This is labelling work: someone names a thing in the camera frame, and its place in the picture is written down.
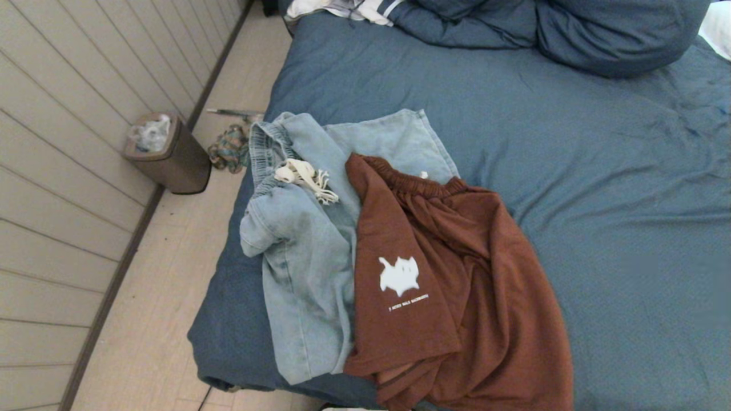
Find clear plastic bin bag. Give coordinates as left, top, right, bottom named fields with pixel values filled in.
left=128, top=114, right=172, bottom=152

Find rust brown shorts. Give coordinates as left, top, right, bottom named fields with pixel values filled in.
left=343, top=152, right=575, bottom=411

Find blue bed cover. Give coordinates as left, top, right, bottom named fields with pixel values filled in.
left=187, top=0, right=731, bottom=411

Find multicoloured rag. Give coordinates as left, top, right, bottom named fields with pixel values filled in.
left=207, top=123, right=252, bottom=174

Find thin silver metal rod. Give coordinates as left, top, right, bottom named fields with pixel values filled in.
left=206, top=108, right=264, bottom=120

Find white pillow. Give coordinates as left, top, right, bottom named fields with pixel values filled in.
left=698, top=0, right=731, bottom=62

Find light blue denim shorts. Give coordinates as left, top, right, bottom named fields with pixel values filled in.
left=239, top=108, right=460, bottom=386

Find white striped garment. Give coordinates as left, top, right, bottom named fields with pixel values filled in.
left=284, top=0, right=403, bottom=26

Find brown trash bin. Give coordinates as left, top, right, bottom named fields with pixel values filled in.
left=123, top=113, right=212, bottom=195

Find crumpled blue duvet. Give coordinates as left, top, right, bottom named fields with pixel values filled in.
left=391, top=0, right=713, bottom=79

